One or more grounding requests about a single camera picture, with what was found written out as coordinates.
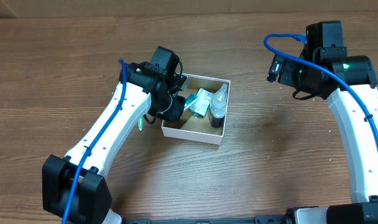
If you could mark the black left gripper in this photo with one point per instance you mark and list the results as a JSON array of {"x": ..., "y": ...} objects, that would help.
[{"x": 175, "y": 109}]

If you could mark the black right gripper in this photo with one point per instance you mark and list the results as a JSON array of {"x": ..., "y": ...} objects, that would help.
[{"x": 286, "y": 72}]

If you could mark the green toothbrush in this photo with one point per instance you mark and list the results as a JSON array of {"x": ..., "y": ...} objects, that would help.
[{"x": 140, "y": 124}]

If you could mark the green soap packet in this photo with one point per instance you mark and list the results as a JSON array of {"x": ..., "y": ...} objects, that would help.
[{"x": 202, "y": 103}]

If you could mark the clear bottle dark liquid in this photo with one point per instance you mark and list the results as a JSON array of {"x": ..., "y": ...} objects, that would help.
[{"x": 217, "y": 109}]

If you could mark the toothpaste tube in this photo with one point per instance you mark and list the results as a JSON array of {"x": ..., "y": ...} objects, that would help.
[{"x": 190, "y": 100}]

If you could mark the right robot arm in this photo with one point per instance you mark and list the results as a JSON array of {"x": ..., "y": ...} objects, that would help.
[{"x": 349, "y": 85}]

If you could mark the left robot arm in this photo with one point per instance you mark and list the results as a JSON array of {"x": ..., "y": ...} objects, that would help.
[{"x": 74, "y": 186}]

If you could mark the white cardboard box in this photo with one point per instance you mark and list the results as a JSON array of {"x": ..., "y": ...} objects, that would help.
[{"x": 190, "y": 128}]

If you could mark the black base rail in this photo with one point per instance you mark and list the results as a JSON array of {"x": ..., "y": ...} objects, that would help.
[{"x": 201, "y": 221}]

